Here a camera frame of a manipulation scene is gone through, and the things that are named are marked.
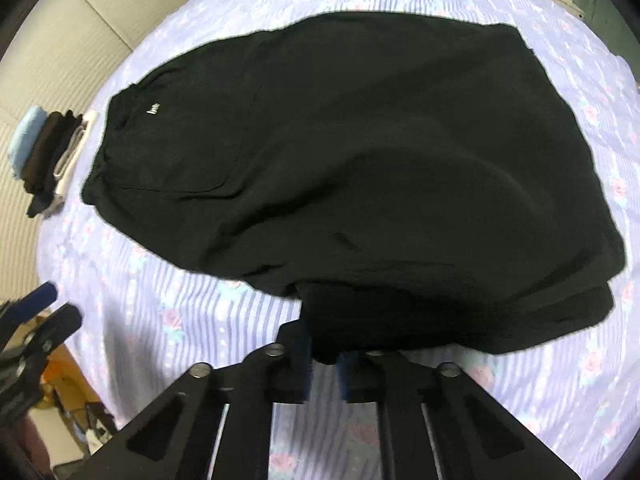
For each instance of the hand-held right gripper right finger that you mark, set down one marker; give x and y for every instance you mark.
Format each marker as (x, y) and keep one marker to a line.
(350, 376)

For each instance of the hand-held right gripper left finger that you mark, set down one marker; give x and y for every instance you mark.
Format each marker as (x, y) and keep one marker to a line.
(300, 362)

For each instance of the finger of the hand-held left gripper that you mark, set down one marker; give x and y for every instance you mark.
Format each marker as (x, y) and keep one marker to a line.
(62, 320)
(42, 293)

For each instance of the black pants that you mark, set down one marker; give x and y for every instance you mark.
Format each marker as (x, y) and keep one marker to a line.
(350, 160)

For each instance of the orange bag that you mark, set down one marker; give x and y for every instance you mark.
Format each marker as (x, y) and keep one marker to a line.
(62, 375)

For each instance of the bed with purple bedspread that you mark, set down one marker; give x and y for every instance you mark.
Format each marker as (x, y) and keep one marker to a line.
(175, 310)

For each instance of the white folded garment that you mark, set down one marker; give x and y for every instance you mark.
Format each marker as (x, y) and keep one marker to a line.
(70, 162)

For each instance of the light blue folded garment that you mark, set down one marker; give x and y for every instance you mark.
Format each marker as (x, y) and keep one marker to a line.
(27, 140)

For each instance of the green curtain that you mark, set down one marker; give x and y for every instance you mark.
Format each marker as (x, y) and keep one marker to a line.
(610, 15)

